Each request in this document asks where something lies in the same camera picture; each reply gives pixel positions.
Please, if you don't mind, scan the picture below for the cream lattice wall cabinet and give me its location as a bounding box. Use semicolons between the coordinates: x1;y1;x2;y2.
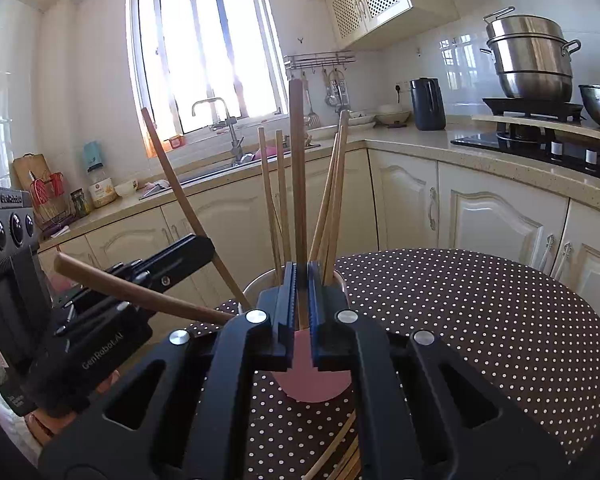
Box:
300;0;461;51

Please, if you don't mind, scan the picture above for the steel kitchen sink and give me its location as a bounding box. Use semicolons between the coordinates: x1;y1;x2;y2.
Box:
140;157;261;201

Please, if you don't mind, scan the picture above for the wooden cutting board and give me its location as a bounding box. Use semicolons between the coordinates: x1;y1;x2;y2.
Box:
12;153;53;196

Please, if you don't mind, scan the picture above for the dark electric kettle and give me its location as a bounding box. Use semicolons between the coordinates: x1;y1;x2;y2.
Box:
411;77;447;132

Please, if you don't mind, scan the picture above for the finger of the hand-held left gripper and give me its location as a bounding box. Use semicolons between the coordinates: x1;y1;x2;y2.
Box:
55;300;151;339
55;234;216;307

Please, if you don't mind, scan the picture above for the teal bottle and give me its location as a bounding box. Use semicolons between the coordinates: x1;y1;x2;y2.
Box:
83;141;105;173

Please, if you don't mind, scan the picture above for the light brown bamboo chopstick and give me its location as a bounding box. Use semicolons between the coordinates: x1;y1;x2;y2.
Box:
257;127;283;286
275;130;293;266
321;109;351;286
288;79;311;331
140;107;253;311
54;252;234;325
307;127;343;263

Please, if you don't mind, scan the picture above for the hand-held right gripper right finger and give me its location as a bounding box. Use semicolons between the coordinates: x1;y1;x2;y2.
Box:
307;261;568;480

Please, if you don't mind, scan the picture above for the small dark jar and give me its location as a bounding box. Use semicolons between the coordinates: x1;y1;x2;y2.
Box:
70;188;90;218

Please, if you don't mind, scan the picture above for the white bowl with dark rim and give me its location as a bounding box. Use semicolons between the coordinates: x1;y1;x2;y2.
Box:
378;104;412;126

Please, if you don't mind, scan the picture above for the metal utensil wall rack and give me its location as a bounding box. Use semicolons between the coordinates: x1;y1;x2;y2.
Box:
284;51;357;73

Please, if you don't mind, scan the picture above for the clear food jar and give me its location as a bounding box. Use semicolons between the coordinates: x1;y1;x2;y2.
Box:
87;167;118;208

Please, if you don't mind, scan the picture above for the person's left hand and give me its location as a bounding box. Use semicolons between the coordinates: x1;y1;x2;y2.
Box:
27;369;122;448

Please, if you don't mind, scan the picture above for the brown polka dot tablecloth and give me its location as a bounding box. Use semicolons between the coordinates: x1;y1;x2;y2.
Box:
185;247;600;480

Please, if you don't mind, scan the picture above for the sliding kitchen window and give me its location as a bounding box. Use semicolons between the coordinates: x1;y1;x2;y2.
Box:
127;0;288;148

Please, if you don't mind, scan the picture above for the black portable burner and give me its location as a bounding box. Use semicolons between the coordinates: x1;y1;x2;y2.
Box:
482;97;586;121

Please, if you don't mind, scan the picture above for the cream board over cooktop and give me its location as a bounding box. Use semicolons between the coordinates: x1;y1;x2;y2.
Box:
472;112;600;146

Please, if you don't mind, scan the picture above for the red wire rack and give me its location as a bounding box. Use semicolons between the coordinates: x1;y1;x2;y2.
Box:
30;172;66;206

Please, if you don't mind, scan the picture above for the steel steamer pot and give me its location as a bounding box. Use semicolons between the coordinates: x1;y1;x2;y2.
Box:
480;6;581;103

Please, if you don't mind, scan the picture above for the pink cup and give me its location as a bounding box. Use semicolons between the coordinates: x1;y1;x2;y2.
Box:
237;266;355;404

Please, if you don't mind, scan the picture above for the metal sink faucet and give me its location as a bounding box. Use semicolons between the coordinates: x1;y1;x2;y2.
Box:
191;97;246;163

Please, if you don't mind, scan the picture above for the beige kitchen countertop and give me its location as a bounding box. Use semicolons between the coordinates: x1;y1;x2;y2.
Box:
37;115;600;251

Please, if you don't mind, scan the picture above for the black gas cooktop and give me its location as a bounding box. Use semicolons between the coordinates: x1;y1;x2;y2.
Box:
450;132;600;186

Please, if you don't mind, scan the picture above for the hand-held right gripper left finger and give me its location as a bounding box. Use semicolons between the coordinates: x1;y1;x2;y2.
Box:
39;261;301;480

